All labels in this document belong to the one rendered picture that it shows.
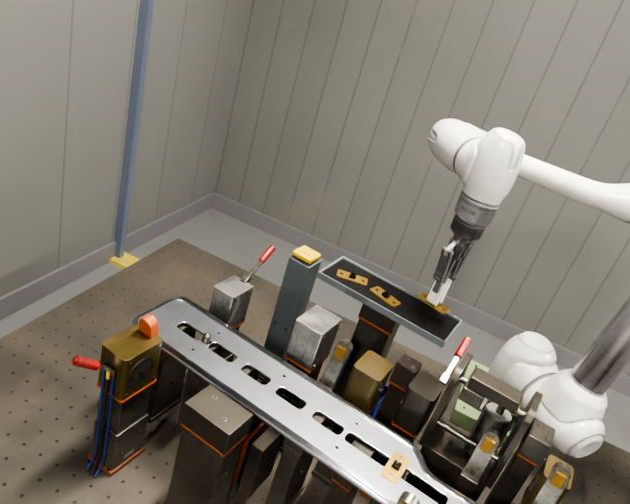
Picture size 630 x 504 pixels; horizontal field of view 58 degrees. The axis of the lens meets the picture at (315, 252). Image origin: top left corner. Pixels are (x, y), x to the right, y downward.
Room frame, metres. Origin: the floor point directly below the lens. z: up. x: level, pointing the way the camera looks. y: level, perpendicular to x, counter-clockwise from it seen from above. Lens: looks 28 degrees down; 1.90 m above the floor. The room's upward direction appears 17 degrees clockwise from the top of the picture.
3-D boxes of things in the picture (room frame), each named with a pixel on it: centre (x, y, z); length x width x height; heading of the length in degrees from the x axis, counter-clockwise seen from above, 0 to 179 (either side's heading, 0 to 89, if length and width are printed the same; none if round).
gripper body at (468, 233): (1.25, -0.32, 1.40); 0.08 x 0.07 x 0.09; 146
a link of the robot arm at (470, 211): (1.25, -0.32, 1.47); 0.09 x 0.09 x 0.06
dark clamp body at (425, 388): (1.09, -0.35, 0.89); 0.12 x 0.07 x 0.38; 156
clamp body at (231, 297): (1.28, 0.17, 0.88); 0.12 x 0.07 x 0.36; 156
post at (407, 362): (1.11, -0.29, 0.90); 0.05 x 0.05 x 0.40; 66
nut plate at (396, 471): (0.88, -0.30, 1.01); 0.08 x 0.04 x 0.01; 157
